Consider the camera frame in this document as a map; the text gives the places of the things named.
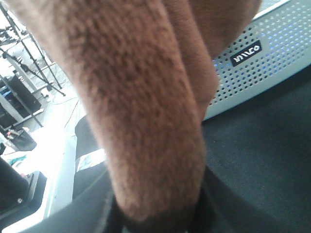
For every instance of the black tablecloth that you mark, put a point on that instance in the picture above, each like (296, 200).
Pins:
(258, 173)

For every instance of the grey perforated laundry basket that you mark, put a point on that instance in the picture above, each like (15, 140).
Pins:
(273, 47)

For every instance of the metal shelf rack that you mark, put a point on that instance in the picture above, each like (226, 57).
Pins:
(22, 68)

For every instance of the brown towel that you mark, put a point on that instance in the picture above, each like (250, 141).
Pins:
(144, 70)

